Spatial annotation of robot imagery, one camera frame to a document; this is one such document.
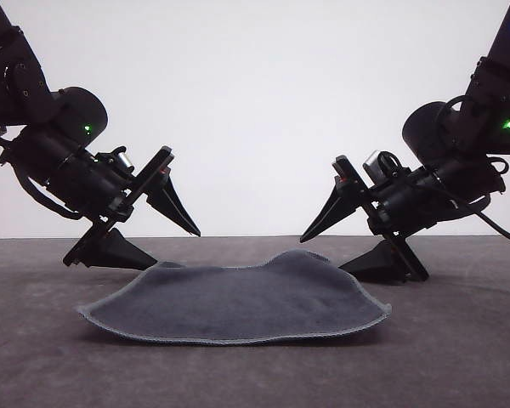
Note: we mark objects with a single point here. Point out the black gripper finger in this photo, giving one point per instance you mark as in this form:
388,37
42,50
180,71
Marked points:
174,204
125,253
333,208
374,265

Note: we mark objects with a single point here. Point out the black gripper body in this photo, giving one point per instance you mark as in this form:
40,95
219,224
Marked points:
429,195
81,178

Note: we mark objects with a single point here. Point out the purple towel with grey hem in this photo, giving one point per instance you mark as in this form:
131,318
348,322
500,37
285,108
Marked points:
238,297

